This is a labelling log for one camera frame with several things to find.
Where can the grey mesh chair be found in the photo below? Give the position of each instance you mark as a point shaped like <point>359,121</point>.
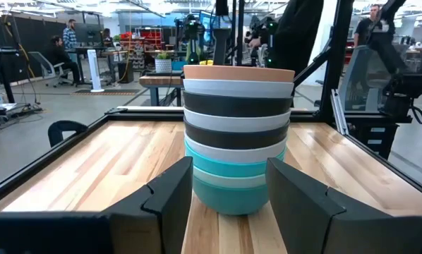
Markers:
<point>362,77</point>

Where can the pink bowl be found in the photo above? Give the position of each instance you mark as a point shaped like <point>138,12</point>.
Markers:
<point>237,73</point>

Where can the potted plant white pot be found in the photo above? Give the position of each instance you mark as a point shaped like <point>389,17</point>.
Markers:
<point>163,66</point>

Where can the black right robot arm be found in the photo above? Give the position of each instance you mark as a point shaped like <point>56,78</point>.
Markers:
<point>405,91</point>

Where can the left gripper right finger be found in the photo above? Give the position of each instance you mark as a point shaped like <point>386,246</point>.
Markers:
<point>313,218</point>

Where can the silver aluminium rail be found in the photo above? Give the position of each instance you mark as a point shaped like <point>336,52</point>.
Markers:
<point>339,113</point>

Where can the red storage shelf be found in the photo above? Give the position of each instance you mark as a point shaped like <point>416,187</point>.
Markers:
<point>151,35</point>

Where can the pale mint bowl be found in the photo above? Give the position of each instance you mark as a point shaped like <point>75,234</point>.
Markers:
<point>228,181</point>

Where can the background robot green light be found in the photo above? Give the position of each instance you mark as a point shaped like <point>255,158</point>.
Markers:
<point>193,31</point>

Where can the grey office chair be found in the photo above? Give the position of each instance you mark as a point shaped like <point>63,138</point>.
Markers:
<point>41,65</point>

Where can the black trash bin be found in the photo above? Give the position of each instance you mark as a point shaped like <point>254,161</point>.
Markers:
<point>125,72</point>

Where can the black bowl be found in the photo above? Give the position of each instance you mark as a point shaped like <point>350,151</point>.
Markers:
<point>237,106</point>
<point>237,138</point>

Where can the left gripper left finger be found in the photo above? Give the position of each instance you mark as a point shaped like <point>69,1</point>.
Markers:
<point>161,211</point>

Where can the teal bowl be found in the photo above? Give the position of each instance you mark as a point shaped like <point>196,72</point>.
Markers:
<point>228,168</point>
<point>232,199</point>

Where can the wooden workbench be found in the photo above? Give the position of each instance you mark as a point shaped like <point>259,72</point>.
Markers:
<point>159,80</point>

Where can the white tower fan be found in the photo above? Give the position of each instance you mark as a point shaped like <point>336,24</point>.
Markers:
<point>94,70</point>

